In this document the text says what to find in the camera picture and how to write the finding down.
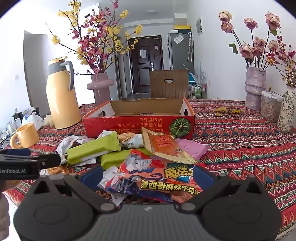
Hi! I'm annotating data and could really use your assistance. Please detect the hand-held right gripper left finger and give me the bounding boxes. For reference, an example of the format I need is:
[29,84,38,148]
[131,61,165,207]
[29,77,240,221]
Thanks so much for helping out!
[32,163,116,214]

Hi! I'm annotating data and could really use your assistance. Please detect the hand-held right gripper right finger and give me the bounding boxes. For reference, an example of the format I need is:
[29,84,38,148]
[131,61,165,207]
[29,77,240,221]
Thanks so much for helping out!
[179,163,263,214]

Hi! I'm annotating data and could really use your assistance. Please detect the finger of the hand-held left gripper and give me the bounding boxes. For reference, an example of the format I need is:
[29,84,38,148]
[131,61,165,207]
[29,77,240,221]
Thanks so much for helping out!
[0,148,31,156]
[35,153,61,168]

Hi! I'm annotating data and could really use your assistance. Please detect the orange biscuit packet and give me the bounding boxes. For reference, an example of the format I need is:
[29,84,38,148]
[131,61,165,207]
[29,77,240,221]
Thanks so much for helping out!
[46,166,70,176]

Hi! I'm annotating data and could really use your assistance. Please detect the green snack packet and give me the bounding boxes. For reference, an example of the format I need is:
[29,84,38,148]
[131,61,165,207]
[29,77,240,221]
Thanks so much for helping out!
[100,148,154,171]
[67,131,121,165]

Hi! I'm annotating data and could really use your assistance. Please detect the large red cartoon snack bag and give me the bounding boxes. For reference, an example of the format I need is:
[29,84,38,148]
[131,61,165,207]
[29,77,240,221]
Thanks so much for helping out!
[97,149,206,204]

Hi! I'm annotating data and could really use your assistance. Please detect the orange snack packet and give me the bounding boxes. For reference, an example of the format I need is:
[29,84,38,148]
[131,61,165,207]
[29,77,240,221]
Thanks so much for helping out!
[141,126,199,165]

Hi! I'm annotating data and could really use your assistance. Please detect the red cardboard box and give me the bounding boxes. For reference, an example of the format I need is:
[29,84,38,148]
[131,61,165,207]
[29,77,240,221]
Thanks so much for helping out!
[82,97,196,141]

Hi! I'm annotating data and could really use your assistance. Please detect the yellow mug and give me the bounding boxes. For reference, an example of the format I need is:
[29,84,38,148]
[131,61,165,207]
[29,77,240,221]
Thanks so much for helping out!
[10,122,40,149]

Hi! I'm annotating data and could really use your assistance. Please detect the crumpled white snack wrapper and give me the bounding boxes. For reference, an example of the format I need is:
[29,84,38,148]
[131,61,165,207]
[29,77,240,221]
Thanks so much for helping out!
[55,136,79,156]

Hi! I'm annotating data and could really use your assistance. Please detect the clear glass cup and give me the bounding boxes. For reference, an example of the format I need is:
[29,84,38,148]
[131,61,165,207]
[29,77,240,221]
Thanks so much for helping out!
[6,118,22,136]

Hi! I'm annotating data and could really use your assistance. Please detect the pink snack packet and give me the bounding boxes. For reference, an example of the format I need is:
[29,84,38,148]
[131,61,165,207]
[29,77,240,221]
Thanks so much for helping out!
[174,138,210,161]

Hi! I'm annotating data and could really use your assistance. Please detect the white plastic bag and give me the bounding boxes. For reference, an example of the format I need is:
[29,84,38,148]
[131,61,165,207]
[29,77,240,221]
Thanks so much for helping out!
[21,108,45,130]

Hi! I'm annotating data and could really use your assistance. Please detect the cream cloth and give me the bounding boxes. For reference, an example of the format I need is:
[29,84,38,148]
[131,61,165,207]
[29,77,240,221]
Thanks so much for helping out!
[44,113,55,127]

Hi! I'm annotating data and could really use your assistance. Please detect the white snack packet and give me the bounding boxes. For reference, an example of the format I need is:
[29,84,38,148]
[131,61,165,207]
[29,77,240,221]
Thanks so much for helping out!
[97,131,118,139]

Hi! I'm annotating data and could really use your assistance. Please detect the clear biscuit packet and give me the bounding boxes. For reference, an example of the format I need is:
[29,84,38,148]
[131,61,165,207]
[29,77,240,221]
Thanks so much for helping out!
[118,133,145,149]

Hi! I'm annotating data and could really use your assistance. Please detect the yellow thermos jug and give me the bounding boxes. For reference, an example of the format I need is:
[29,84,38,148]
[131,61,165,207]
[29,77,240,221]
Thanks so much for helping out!
[46,56,82,129]

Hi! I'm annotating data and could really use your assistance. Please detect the fallen yellow flowers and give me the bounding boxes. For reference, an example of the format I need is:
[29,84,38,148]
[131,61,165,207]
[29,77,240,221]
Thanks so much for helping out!
[213,107,243,116]

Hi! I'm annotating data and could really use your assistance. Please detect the pink glass vase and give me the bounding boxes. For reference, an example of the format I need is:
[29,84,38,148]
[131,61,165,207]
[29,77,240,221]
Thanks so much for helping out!
[87,72,114,106]

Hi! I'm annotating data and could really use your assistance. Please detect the clear storage jar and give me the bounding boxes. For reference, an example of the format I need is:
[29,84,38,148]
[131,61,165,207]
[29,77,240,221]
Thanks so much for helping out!
[261,91,283,123]

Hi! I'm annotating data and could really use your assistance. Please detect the textured pink vase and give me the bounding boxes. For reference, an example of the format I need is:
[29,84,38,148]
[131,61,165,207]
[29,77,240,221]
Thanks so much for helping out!
[245,66,267,111]

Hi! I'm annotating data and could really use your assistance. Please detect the white decorative fronds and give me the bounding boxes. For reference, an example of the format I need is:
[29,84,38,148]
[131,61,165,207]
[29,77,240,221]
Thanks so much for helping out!
[199,62,209,84]

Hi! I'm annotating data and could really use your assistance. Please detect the floral patterned vase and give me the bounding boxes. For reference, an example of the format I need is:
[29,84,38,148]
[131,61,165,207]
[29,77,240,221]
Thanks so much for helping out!
[277,84,296,133]

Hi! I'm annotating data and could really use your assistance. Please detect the dark brown door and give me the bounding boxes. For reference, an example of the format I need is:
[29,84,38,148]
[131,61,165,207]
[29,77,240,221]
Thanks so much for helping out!
[128,36,164,94]

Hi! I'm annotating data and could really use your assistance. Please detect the grey refrigerator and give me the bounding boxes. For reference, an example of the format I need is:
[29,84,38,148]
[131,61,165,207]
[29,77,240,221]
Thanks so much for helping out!
[168,31,195,70]

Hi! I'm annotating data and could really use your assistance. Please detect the yellow and pink blossom branches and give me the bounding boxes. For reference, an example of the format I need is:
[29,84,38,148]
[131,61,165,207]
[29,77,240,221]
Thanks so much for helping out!
[45,0,144,77]

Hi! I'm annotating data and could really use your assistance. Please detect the white umbrella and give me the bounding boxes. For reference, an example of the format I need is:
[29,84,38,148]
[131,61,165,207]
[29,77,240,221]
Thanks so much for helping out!
[188,32,194,62]

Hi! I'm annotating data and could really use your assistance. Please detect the bunch of dried roses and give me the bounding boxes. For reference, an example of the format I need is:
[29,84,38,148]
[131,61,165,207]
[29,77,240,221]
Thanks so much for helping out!
[218,10,281,69]

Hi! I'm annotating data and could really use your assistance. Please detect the red and yellow flower twigs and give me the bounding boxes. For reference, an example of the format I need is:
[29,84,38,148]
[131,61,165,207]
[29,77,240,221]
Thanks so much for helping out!
[268,35,296,87]

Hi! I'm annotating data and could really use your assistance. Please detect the white carton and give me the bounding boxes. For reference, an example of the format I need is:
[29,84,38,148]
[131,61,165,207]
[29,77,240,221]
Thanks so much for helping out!
[174,13,187,25]

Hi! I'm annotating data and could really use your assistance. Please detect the wire storage rack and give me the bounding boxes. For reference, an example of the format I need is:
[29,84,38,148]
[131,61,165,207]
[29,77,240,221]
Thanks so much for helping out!
[188,82,207,99]

